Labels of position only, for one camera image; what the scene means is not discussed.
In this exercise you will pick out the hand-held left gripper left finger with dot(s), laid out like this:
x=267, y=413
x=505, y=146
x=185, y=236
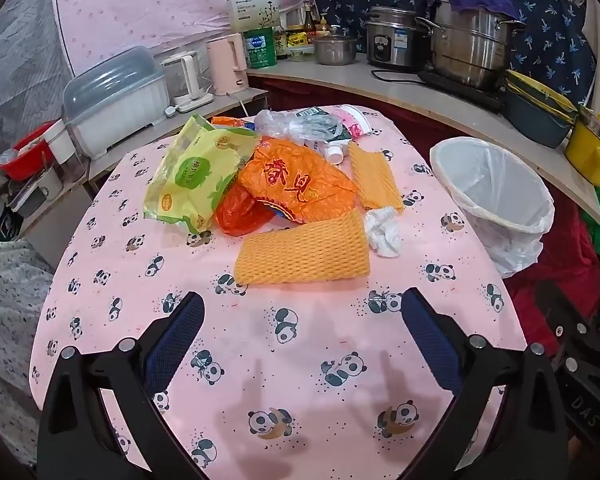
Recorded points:
x=177, y=330

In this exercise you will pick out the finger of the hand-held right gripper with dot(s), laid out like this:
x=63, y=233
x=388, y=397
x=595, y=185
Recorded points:
x=562, y=317

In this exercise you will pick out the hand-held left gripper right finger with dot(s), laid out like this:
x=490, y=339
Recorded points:
x=425, y=325

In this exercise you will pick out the trash bin with white liner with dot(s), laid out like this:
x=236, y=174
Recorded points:
x=490, y=195

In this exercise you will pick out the yellow foam net sleeve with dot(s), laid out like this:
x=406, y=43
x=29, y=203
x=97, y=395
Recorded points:
x=375, y=180
x=300, y=255

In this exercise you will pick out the clear plastic bag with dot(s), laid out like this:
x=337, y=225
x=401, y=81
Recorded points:
x=290, y=127

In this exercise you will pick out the white crumpled tissue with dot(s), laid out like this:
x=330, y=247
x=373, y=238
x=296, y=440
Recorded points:
x=382, y=232

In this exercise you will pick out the green yellow snack bag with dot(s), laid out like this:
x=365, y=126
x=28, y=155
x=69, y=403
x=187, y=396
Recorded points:
x=195, y=175

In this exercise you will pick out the yellow electric pot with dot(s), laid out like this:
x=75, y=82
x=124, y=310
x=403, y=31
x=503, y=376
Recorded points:
x=587, y=152

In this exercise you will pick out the grey floral cloth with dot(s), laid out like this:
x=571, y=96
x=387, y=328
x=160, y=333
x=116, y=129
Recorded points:
x=10, y=310

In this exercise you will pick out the orange plastic bag red print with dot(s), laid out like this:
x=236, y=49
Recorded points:
x=300, y=180

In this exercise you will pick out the blue basin yellow rim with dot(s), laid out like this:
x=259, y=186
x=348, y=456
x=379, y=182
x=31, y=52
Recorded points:
x=540, y=105
x=545, y=87
x=535, y=127

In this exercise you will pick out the small white bottle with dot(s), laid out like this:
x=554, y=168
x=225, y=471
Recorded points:
x=336, y=152

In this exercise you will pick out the pink white paper cup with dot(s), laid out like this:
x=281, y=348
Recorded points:
x=355, y=120

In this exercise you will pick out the white plastic jar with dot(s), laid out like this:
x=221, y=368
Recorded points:
x=62, y=145

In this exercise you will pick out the red bowl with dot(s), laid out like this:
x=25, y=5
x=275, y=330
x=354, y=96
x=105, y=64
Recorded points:
x=27, y=155

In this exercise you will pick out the white dish box clear lid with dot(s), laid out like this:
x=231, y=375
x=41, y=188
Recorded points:
x=115, y=105

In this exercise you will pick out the black induction cooker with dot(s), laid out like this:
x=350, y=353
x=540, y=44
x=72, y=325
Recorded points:
x=460, y=92

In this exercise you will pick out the white electric kettle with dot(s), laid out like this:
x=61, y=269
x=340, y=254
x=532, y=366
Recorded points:
x=187, y=77

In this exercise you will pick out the pink electric kettle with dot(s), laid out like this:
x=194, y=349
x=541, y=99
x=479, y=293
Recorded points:
x=225, y=65

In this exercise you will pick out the large steel steamer pot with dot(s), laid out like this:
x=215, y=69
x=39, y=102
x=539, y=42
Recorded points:
x=470, y=45

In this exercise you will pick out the steel rice cooker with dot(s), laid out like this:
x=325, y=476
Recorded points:
x=395, y=40

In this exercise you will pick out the small steel pot with lid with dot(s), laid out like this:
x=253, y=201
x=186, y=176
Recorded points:
x=335, y=50

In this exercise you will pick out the green canister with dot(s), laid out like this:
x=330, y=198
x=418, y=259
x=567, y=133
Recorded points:
x=260, y=50

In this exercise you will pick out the cluster of condiment bottles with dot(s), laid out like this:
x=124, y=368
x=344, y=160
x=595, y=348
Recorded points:
x=297, y=35

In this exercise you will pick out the pink dotted cloth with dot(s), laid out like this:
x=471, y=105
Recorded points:
x=145, y=5

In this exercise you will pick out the white carton plant print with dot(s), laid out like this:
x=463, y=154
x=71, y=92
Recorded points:
x=250, y=10

